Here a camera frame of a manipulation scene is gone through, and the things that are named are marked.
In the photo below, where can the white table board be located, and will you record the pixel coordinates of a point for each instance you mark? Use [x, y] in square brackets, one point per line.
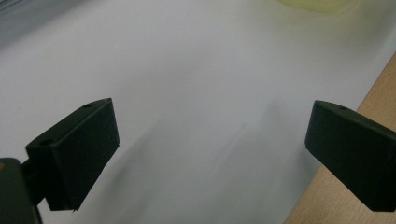
[202, 77]

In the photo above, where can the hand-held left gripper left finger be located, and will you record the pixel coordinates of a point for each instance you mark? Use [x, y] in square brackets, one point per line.
[81, 149]

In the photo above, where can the yellow-green octagonal plastic bowl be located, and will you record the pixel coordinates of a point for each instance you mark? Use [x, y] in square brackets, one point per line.
[317, 3]

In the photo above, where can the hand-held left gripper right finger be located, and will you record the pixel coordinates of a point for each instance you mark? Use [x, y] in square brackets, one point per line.
[351, 149]

